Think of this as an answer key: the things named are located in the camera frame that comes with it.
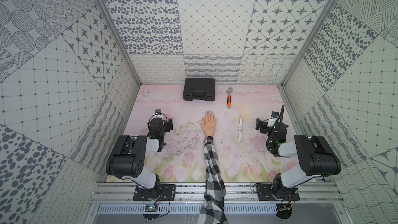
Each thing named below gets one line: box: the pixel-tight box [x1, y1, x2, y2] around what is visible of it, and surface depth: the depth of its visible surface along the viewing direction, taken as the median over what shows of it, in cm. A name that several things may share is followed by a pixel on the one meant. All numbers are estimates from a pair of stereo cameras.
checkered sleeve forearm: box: [196, 135, 229, 224], surface depth 71 cm
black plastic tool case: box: [182, 77, 217, 102], surface depth 116 cm
